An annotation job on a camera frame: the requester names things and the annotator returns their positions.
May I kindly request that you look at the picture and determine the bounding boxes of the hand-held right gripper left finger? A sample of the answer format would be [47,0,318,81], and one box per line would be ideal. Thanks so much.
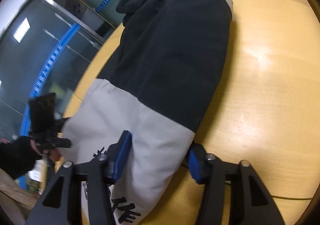
[25,130,132,225]

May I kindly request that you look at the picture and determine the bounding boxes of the person's left hand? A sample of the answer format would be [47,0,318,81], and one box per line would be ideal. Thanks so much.
[30,140,62,163]

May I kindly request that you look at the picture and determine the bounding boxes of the beige and black jacket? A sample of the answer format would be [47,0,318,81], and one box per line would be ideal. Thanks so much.
[60,0,234,225]

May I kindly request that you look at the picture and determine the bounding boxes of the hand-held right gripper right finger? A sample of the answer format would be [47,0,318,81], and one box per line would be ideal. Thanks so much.
[187,143,285,225]

